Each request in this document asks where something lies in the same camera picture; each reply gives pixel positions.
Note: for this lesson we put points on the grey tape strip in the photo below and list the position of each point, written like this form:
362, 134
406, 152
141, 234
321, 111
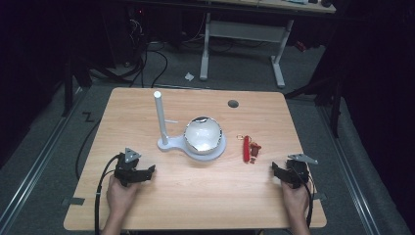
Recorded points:
74, 201
320, 197

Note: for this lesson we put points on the metal floor rail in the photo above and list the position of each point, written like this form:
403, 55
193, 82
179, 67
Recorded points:
39, 163
349, 169

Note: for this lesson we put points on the black metal stand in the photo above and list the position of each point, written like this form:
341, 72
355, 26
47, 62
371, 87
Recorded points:
332, 101
70, 84

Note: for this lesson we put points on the white paper scrap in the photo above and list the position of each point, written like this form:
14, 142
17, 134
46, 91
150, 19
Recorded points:
189, 77

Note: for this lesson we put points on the round dark table grommet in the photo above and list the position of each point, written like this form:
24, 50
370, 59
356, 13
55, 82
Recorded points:
233, 104

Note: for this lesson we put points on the person's left hand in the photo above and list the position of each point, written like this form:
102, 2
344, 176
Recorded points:
120, 196

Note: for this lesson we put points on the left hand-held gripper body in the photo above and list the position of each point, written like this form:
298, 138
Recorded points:
128, 169

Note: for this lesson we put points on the white-framed background desk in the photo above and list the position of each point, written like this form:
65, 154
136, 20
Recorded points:
244, 31

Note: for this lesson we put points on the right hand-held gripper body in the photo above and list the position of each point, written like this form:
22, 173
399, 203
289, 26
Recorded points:
299, 171

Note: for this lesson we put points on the white stand with post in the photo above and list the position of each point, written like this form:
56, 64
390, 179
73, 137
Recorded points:
161, 114

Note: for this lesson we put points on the small red charm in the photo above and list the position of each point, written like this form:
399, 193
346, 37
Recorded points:
255, 149

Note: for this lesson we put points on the person's right hand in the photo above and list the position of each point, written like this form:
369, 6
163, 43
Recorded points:
295, 200

